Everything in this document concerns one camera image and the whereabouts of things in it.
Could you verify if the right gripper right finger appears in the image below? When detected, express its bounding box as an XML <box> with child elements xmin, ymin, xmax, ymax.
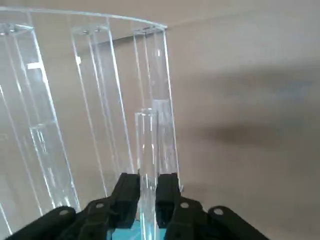
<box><xmin>156</xmin><ymin>172</ymin><xmax>275</xmax><ymax>240</ymax></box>

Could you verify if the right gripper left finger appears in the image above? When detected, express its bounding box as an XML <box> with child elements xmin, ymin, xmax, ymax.
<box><xmin>4</xmin><ymin>172</ymin><xmax>141</xmax><ymax>240</ymax></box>

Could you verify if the clear glass thermometer tube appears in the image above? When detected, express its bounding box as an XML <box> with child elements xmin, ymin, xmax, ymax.
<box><xmin>134</xmin><ymin>107</ymin><xmax>161</xmax><ymax>240</ymax></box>

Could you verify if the clear acrylic slotted rack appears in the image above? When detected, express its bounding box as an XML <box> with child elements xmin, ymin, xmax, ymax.
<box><xmin>0</xmin><ymin>6</ymin><xmax>186</xmax><ymax>232</ymax></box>

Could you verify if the blue plastic bin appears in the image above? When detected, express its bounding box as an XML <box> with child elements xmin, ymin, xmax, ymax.
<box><xmin>109</xmin><ymin>217</ymin><xmax>168</xmax><ymax>240</ymax></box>

